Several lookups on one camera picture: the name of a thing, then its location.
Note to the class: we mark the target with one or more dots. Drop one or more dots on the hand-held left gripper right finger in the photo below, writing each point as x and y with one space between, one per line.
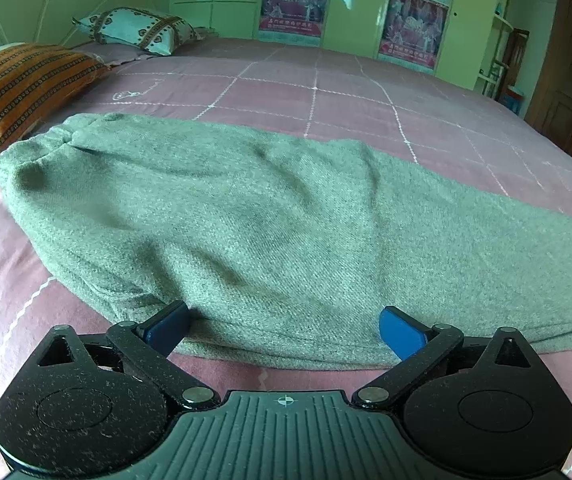
400 331

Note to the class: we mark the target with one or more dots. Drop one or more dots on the mauve pillow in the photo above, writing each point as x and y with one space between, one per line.
111 52

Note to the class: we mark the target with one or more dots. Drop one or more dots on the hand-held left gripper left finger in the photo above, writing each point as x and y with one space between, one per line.
168 329

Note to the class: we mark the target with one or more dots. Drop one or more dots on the wall poster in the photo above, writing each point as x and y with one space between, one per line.
413 30
293 2

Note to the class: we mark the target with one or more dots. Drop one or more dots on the brown wooden door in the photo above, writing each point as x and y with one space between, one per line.
568 75

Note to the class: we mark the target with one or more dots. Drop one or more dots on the pink checked bedsheet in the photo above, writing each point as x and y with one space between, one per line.
341 105

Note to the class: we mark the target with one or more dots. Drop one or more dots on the blue stool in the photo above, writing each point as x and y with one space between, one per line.
512 99

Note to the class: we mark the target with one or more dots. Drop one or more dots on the orange striped pillow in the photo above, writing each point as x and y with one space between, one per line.
21 85

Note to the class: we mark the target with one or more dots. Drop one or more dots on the light green wardrobe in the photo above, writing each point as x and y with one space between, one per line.
356 15

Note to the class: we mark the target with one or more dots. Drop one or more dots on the white corner shelf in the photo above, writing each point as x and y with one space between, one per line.
498 25

